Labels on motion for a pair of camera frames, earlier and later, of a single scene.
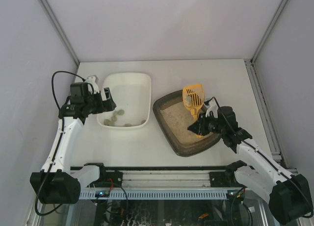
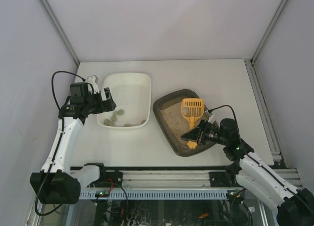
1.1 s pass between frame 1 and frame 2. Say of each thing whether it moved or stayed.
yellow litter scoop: moved
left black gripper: stayed
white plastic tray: stayed
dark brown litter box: stayed
